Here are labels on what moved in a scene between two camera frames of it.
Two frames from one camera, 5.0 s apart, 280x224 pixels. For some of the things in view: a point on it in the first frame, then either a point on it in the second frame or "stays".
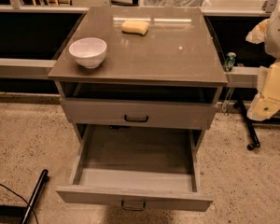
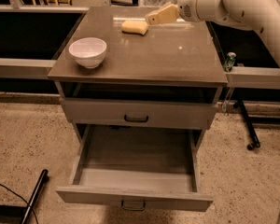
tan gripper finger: (261, 107) → (167, 14)
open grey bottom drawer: (140, 167) stays
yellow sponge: (135, 27) stays
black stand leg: (255, 141) stays
